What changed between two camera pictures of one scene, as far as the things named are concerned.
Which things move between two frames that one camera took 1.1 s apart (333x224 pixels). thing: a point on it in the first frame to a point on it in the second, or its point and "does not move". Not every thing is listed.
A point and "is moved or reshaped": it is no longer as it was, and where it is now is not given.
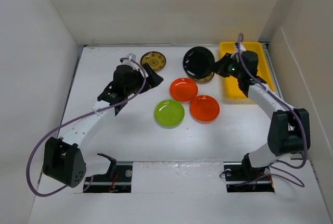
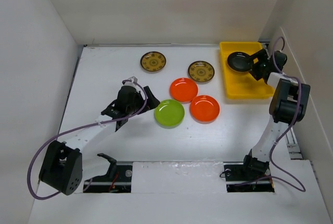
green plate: (169, 113) does not move
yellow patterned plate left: (155, 59) does not move
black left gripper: (154, 80) to (151, 103)
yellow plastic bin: (232, 89) does not move
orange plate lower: (204, 109) does not move
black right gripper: (220, 65) to (262, 55)
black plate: (198, 62) is moved or reshaped
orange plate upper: (183, 89) does not move
